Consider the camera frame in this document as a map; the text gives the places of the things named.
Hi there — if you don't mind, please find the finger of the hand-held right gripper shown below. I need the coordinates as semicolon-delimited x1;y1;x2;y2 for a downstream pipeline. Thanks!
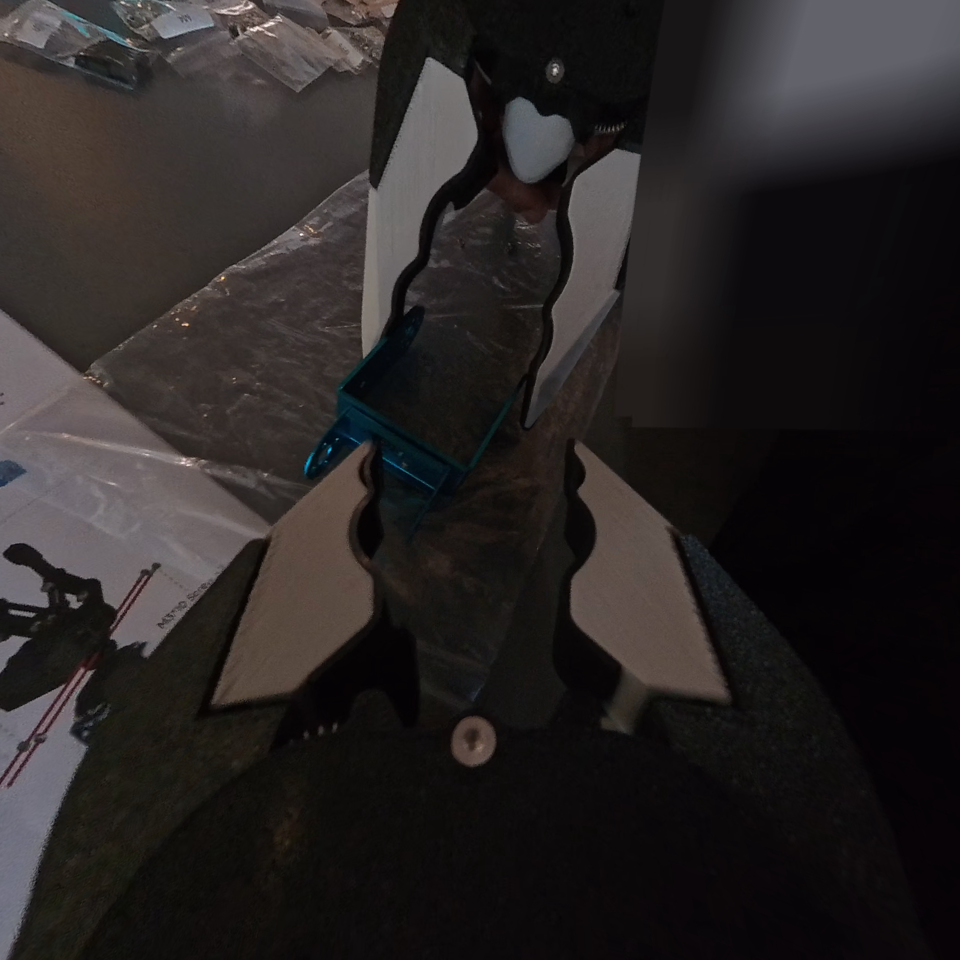
519;144;645;432
360;56;485;360

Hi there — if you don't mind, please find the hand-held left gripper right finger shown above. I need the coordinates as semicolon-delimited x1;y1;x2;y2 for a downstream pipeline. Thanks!
558;441;735;735

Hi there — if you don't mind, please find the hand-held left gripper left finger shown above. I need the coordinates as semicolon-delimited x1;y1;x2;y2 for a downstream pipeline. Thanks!
198;441;391;712

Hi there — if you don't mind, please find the blue metal bracket assembly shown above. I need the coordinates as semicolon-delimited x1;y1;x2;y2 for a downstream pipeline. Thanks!
303;306;526;537

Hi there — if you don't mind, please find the large clear plastic bag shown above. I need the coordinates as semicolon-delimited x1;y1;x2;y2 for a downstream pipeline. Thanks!
0;172;639;706

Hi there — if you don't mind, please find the person's right hand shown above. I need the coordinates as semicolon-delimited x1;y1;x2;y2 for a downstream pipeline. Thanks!
487;172;564;222

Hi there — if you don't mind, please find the white instruction sheet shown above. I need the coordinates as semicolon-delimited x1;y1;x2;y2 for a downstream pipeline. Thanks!
0;307;271;879

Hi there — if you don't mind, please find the pile of small screw bags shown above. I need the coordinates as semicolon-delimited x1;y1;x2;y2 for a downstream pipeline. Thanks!
0;0;399;95

